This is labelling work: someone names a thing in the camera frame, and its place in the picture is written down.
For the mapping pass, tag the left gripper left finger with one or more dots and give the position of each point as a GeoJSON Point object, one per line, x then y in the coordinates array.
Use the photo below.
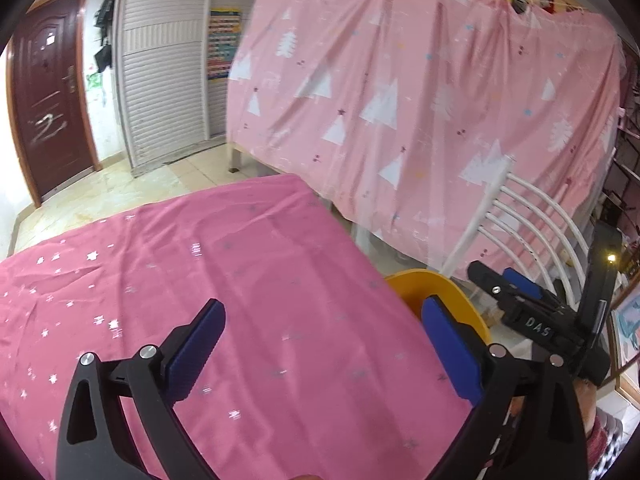
{"type": "Point", "coordinates": [95, 441]}

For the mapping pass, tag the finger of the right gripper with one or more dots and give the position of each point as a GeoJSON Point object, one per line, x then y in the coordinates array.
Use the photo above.
{"type": "Point", "coordinates": [522, 284]}
{"type": "Point", "coordinates": [515, 305]}

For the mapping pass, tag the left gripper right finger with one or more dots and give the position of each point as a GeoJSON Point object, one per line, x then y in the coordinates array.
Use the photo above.
{"type": "Point", "coordinates": [525, 421]}

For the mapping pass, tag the yellow trash bin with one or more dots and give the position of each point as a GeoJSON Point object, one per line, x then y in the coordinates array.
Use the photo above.
{"type": "Point", "coordinates": [413, 286]}

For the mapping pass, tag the person's right hand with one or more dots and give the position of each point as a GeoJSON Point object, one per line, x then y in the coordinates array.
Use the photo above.
{"type": "Point", "coordinates": [586, 394]}

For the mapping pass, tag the white metal chair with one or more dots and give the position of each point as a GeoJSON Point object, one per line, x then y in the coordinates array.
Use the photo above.
{"type": "Point", "coordinates": [529, 228]}

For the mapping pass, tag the pink tree-print curtain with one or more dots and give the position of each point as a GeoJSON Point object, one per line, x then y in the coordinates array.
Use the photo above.
{"type": "Point", "coordinates": [402, 112]}

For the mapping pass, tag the dark red door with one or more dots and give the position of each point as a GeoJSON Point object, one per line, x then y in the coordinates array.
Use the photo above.
{"type": "Point", "coordinates": [47, 101]}

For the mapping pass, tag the white slatted wardrobe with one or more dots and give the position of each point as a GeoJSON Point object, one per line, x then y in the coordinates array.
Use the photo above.
{"type": "Point", "coordinates": [167, 107]}

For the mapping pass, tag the black bags on hook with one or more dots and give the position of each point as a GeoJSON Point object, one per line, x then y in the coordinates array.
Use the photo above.
{"type": "Point", "coordinates": [104, 22]}

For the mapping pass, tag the colourful wall poster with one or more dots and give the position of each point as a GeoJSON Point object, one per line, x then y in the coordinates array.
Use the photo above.
{"type": "Point", "coordinates": [224, 33]}

